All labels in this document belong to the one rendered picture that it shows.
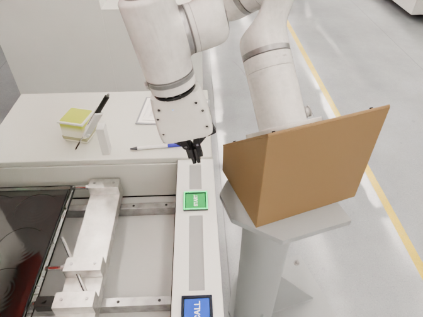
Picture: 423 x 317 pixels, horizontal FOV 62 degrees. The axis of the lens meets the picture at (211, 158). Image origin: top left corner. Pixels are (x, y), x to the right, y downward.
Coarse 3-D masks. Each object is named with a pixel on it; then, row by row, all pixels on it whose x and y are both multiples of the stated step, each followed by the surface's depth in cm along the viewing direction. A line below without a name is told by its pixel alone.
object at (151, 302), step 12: (108, 300) 76; (120, 300) 76; (132, 300) 76; (144, 300) 76; (156, 300) 76; (168, 300) 76; (36, 312) 75; (48, 312) 75; (108, 312) 76; (120, 312) 77; (132, 312) 77
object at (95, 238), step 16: (96, 208) 91; (112, 208) 91; (96, 224) 87; (112, 224) 87; (80, 240) 84; (96, 240) 84; (112, 240) 86; (80, 256) 81; (96, 256) 81; (64, 288) 75; (80, 288) 75; (96, 288) 75
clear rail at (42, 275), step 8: (72, 192) 93; (64, 216) 87; (56, 232) 83; (56, 240) 81; (48, 248) 80; (48, 256) 78; (48, 264) 77; (40, 272) 75; (40, 280) 74; (40, 288) 73; (32, 296) 71; (32, 304) 70; (32, 312) 69
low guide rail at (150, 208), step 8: (72, 208) 95; (80, 208) 95; (120, 208) 95; (128, 208) 95; (136, 208) 95; (144, 208) 95; (152, 208) 95; (160, 208) 95; (168, 208) 96; (72, 216) 96; (80, 216) 96
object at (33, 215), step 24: (0, 192) 93; (24, 192) 93; (48, 192) 93; (0, 216) 87; (24, 216) 87; (48, 216) 87; (0, 240) 81; (24, 240) 82; (48, 240) 81; (0, 264) 77; (24, 264) 77; (0, 288) 73; (24, 288) 73; (0, 312) 69; (24, 312) 69
